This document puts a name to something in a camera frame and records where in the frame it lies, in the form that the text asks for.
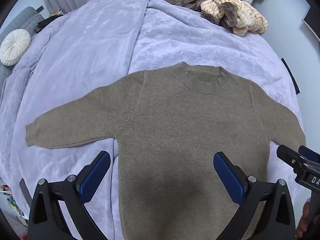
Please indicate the round white pleated cushion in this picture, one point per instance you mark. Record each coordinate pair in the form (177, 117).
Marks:
(15, 46)

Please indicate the grey quilted sofa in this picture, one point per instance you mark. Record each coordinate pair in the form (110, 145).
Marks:
(23, 18)

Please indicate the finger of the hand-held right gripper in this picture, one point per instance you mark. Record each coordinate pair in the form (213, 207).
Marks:
(287, 155)
(310, 153)

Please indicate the lavender plush blanket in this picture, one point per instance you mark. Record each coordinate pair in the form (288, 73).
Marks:
(100, 42)

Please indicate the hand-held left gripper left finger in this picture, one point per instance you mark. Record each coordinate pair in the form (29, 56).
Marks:
(95, 177)

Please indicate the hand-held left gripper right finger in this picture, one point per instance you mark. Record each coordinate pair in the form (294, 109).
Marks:
(228, 180)

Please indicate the olive brown knit sweater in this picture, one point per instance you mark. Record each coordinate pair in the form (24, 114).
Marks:
(175, 120)

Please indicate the cream brown fuzzy clothes pile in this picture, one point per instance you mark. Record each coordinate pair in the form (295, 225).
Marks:
(220, 7)

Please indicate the person's right hand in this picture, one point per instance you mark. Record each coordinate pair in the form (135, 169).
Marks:
(303, 221)

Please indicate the black bed frame edge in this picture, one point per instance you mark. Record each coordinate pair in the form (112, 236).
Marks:
(291, 77)

